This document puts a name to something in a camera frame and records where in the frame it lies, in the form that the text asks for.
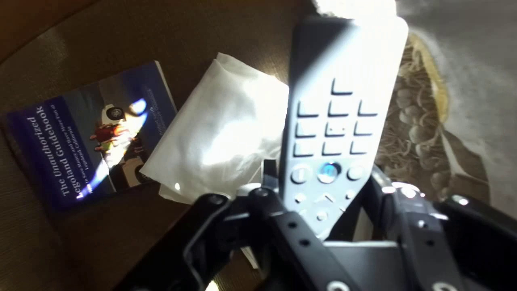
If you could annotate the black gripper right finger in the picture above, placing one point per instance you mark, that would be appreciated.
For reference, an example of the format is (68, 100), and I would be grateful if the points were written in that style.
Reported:
(430, 242)

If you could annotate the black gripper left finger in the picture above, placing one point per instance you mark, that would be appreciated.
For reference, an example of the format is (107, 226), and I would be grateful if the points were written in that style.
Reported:
(269, 236)

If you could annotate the grey white remote control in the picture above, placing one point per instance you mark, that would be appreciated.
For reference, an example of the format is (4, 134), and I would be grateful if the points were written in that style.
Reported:
(340, 85)

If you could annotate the brown fabric sofa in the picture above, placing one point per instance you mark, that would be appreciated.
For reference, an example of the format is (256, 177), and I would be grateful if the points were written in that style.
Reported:
(65, 42)

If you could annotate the blue white fringed throw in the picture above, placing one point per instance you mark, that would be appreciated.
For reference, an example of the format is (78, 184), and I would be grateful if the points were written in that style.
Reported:
(414, 134)

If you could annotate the white plastic bag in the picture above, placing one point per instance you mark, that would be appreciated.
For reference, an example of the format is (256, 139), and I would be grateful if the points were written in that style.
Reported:
(220, 129)

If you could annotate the blue paperback guidebook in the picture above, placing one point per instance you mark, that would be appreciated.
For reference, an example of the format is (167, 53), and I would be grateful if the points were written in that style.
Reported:
(81, 139)

